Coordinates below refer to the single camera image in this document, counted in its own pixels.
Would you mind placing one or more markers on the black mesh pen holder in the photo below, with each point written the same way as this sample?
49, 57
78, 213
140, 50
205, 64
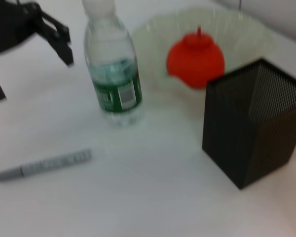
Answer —
227, 123

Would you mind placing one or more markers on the clear green glass fruit plate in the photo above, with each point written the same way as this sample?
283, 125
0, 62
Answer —
150, 49

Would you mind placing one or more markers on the grey marker pen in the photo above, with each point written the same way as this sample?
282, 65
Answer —
47, 165

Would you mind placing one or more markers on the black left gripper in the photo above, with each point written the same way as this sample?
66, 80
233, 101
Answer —
7, 27

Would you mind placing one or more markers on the clear water bottle green label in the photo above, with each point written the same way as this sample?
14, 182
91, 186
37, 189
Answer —
113, 81

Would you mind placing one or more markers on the red-orange toy orange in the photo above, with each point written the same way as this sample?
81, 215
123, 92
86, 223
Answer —
195, 59

